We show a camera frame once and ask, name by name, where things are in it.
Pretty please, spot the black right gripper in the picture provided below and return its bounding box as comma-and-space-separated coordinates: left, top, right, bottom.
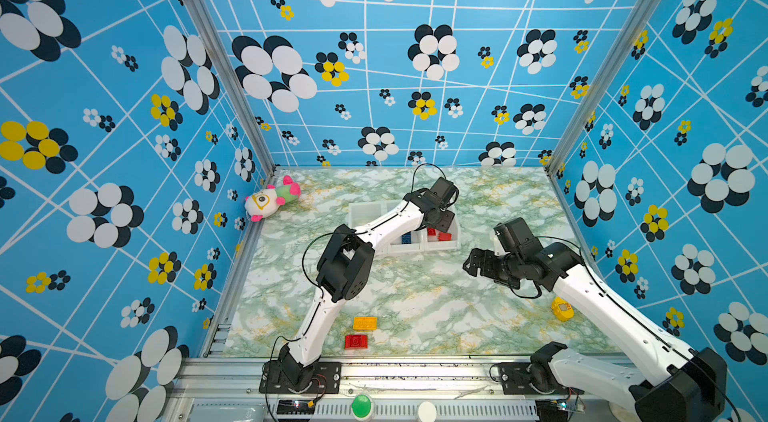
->
461, 247, 522, 287

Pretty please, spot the yellow rounded plate brick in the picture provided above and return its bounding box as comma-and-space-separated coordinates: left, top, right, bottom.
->
551, 297, 575, 322

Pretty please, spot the yellow long brick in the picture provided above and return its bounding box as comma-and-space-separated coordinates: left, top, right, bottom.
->
353, 317, 378, 332

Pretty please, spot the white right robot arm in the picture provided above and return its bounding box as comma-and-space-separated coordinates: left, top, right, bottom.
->
463, 217, 727, 421

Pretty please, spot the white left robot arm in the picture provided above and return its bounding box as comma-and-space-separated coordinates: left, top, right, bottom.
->
276, 176, 459, 389

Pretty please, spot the right white plastic bin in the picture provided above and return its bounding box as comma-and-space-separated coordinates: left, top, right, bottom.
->
414, 218, 461, 251

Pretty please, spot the white plastic bin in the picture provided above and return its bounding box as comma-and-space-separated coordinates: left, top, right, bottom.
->
385, 229, 427, 255
348, 201, 392, 228
414, 218, 461, 251

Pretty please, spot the middle white plastic bin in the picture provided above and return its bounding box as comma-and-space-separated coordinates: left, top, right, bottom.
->
385, 229, 427, 255

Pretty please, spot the left white plastic bin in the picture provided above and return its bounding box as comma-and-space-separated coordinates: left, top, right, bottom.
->
348, 201, 392, 228

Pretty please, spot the plush fish toy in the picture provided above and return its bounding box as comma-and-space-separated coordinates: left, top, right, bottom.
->
244, 175, 302, 222

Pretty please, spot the white push button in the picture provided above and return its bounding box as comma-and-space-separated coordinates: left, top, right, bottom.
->
416, 401, 437, 422

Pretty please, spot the green push button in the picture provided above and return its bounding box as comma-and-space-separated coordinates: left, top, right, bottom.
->
350, 394, 374, 422

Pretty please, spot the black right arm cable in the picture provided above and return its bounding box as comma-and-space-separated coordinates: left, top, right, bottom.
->
509, 234, 742, 422

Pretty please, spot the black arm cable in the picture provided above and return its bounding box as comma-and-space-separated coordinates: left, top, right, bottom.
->
509, 234, 742, 422
299, 162, 448, 303

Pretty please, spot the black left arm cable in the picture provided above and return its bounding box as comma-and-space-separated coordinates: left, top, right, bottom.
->
299, 162, 448, 303

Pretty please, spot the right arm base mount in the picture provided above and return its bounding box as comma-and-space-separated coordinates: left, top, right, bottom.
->
489, 362, 583, 397

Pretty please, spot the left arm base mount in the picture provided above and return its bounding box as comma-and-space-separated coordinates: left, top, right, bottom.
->
259, 360, 342, 395

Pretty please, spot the aluminium front rail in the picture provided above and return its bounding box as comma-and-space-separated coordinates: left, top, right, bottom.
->
163, 357, 615, 421

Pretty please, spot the right aluminium corner post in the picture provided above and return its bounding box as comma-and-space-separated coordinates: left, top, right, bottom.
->
546, 0, 662, 180

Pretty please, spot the aluminium corner post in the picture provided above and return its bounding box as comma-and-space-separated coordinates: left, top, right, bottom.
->
546, 0, 662, 180
185, 0, 276, 181

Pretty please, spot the left aluminium corner post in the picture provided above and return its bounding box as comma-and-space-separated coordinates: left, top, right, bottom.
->
185, 0, 276, 181

